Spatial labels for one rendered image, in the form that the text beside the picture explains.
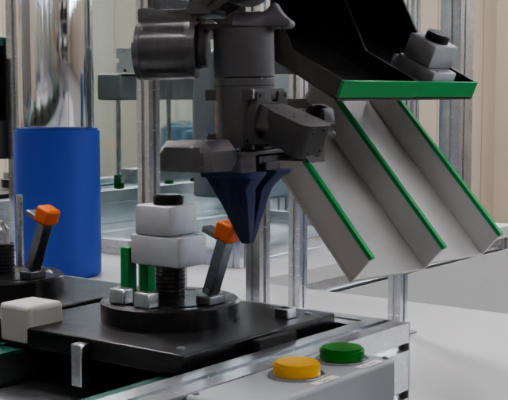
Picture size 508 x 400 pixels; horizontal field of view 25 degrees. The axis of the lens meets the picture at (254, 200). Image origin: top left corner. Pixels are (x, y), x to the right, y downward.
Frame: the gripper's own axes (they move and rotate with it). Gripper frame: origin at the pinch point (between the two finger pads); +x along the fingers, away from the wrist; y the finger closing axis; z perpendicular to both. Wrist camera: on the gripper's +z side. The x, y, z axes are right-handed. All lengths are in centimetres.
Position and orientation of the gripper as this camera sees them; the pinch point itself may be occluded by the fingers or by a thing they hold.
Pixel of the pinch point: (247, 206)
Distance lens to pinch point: 109.7
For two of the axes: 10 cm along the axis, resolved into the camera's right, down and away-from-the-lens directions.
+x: 0.2, 10.0, 0.9
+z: 8.0, 0.4, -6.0
